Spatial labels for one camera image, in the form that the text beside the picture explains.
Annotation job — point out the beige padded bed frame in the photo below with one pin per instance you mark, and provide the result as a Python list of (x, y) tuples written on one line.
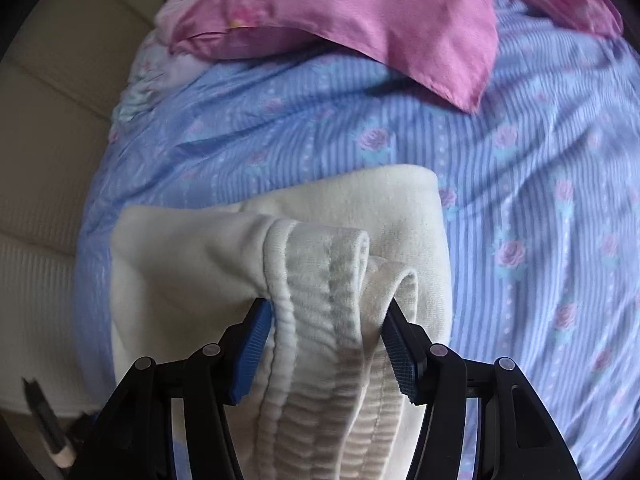
[(50, 135)]

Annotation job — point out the white ribbed clothing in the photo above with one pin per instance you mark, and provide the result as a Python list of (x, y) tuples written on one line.
[(40, 320)]

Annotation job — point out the pink satin pillow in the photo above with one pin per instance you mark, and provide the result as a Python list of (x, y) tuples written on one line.
[(375, 20)]

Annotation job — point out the white pants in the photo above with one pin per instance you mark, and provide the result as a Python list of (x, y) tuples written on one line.
[(200, 270)]

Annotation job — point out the black pen white tip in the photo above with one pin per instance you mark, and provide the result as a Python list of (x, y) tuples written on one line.
[(50, 425)]

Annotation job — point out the blue floral bed sheet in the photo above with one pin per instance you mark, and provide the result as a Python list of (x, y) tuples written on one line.
[(500, 185)]

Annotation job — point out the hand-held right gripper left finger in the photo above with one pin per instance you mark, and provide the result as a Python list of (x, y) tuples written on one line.
[(252, 350)]

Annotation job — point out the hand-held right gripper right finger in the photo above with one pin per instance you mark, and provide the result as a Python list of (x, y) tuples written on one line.
[(400, 355)]

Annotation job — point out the pale floral pillow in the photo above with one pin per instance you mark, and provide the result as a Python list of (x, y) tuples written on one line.
[(165, 65)]

